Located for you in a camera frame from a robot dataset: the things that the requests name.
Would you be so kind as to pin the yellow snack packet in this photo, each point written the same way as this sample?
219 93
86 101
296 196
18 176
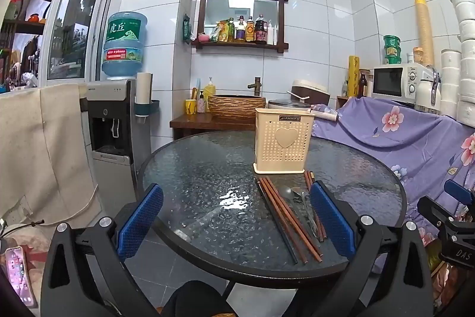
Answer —
220 31

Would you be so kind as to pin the brown wooden chopstick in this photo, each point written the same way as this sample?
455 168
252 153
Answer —
288 228
303 235
307 180
311 175
312 242

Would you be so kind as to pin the orange small pot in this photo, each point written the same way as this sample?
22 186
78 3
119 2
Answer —
34 17

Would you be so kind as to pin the white kettle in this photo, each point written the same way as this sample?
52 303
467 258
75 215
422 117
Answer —
426 94

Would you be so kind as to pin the green hanging packet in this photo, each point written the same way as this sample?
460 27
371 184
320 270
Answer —
186 28

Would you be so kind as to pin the metal spoon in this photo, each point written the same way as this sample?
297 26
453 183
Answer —
298 195
285 193

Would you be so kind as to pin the green glass bottle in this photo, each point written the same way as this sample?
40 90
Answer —
230 30

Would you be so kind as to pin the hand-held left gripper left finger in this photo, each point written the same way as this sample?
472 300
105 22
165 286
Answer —
141 220

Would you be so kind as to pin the yellow cylinder bottle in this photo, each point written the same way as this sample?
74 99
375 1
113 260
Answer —
353 77

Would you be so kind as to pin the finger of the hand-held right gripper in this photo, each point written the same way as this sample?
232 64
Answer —
432 207
458 190

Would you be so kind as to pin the purple label bottle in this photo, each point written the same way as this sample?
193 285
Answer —
240 30

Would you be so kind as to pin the yellow cup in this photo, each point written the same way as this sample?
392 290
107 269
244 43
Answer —
190 107

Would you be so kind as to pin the bronze faucet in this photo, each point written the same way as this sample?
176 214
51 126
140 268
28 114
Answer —
255 86

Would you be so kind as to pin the yellow soap dispenser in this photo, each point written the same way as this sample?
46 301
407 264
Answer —
209 90

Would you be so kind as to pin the pink patterned cushion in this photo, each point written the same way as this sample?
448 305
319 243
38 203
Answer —
35 241

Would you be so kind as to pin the brown glass bottle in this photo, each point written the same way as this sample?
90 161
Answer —
362 86

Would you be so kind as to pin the person's leg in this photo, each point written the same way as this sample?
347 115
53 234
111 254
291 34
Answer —
196 298

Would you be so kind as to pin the white brown rice cooker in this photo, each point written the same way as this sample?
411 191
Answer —
311 90

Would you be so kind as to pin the smartphone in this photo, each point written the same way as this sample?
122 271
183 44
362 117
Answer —
20 276

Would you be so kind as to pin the beige cloth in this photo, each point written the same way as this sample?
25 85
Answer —
37 146

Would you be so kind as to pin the purple floral cloth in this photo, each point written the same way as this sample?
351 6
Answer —
408 142

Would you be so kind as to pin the pink small bottle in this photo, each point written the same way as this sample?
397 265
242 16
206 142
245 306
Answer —
201 104

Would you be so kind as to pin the pink bowl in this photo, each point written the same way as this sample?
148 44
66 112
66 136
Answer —
203 37

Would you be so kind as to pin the small wooden box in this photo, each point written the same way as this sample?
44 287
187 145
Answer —
342 102

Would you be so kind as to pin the black chopstick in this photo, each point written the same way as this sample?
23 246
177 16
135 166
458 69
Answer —
276 220

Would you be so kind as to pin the beige plastic utensil holder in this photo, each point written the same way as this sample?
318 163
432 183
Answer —
284 138

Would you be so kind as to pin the stack of green noodle cups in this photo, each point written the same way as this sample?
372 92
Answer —
392 49

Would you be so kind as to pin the wooden washstand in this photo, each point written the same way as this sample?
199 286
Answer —
200 122

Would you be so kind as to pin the paper cup tube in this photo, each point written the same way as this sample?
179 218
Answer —
144 86

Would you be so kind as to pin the wooden display shelf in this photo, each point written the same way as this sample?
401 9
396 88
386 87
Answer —
33 28

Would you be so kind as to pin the white squeeze bottle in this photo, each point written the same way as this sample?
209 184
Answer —
271 34

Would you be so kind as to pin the round glass table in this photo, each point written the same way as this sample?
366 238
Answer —
207 183

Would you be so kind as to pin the white microwave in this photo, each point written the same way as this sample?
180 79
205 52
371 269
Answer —
389 81

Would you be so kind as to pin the blue water jug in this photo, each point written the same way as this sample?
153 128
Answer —
124 42

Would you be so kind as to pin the teal cup holder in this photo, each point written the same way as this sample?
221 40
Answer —
146 108

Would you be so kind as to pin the yellow lid small jar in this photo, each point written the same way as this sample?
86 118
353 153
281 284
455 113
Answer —
418 55

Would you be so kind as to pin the brown woven wash basin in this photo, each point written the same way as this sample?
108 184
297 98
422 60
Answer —
235 107

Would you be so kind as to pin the grey water dispenser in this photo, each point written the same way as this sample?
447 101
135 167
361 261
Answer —
111 131

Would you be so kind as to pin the sliding window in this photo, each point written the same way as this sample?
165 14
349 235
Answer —
74 23

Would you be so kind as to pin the tall stack of paper cups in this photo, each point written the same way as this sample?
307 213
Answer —
423 27

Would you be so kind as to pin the yellow label sauce bottle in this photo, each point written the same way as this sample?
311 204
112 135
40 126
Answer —
250 30

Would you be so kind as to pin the stack of white paper bowls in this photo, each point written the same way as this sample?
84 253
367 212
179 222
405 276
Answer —
464 72

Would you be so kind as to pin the large dark sauce bottle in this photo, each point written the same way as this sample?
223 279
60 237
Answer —
260 31

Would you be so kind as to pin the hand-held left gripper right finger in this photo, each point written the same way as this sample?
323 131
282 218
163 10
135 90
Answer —
332 224

